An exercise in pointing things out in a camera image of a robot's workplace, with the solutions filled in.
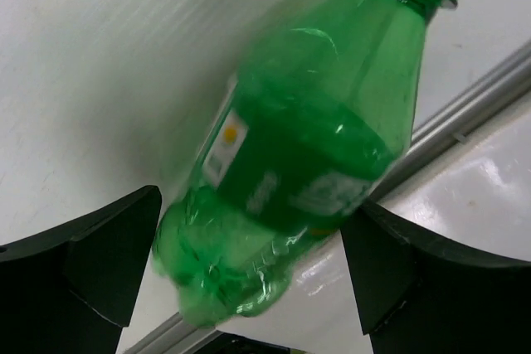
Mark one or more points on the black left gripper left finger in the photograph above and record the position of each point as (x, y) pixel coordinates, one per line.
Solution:
(73, 288)

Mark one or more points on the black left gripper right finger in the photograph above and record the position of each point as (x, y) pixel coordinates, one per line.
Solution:
(419, 292)

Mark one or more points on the green plastic soda bottle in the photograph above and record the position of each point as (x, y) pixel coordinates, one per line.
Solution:
(318, 110)

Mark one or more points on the aluminium table edge rail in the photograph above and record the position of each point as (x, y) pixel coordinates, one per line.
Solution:
(467, 177)

